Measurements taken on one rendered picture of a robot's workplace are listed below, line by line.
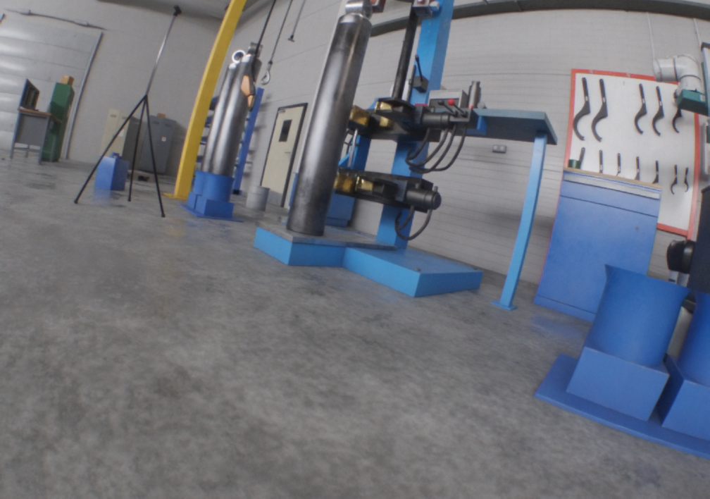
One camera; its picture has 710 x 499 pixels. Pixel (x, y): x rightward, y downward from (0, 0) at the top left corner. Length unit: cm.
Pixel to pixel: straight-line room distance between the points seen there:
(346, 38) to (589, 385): 192
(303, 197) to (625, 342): 154
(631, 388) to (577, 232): 146
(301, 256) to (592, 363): 134
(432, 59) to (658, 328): 225
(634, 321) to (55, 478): 112
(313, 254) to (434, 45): 182
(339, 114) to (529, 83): 273
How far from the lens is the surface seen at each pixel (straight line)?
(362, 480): 50
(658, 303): 94
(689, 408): 103
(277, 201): 648
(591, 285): 224
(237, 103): 294
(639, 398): 99
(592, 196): 228
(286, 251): 162
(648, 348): 96
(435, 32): 272
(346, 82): 184
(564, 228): 226
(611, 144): 360
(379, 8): 258
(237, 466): 48
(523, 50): 430
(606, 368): 95
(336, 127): 177
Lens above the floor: 36
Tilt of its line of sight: 5 degrees down
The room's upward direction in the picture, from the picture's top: 13 degrees clockwise
